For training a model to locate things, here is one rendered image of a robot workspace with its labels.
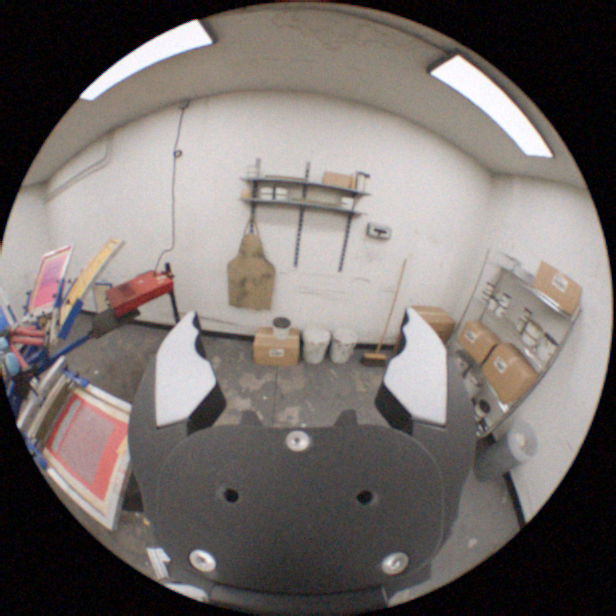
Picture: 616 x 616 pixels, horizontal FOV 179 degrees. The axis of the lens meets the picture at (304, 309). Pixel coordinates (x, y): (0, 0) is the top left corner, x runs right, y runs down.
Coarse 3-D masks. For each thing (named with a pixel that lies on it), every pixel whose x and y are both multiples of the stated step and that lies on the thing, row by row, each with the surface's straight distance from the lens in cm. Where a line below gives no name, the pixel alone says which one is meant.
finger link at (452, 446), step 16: (448, 368) 9; (448, 384) 8; (464, 384) 9; (448, 400) 8; (464, 400) 8; (448, 416) 8; (464, 416) 8; (416, 432) 7; (432, 432) 7; (448, 432) 7; (464, 432) 8; (432, 448) 7; (448, 448) 7; (464, 448) 7; (448, 464) 7; (464, 464) 7; (448, 480) 7; (464, 480) 7; (448, 496) 7; (448, 512) 7
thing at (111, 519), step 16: (48, 400) 152; (112, 400) 113; (32, 432) 152; (48, 464) 130; (128, 464) 94; (64, 480) 121; (128, 480) 96; (80, 496) 110; (112, 496) 96; (96, 512) 102; (112, 512) 96; (112, 528) 98
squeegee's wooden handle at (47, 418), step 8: (64, 384) 135; (56, 392) 135; (64, 392) 136; (56, 400) 134; (64, 400) 137; (48, 408) 134; (56, 408) 136; (48, 416) 135; (40, 424) 134; (48, 424) 136; (40, 432) 135
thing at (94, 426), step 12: (72, 396) 141; (84, 408) 128; (96, 408) 122; (72, 420) 131; (84, 420) 124; (96, 420) 118; (108, 420) 113; (120, 420) 108; (84, 432) 120; (96, 432) 115; (108, 432) 110; (120, 432) 105; (96, 444) 112; (108, 444) 107; (120, 444) 103; (108, 456) 105
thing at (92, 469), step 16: (48, 448) 139; (64, 448) 128; (80, 448) 119; (64, 464) 125; (80, 464) 116; (96, 464) 109; (112, 464) 103; (80, 480) 114; (96, 480) 107; (96, 496) 107
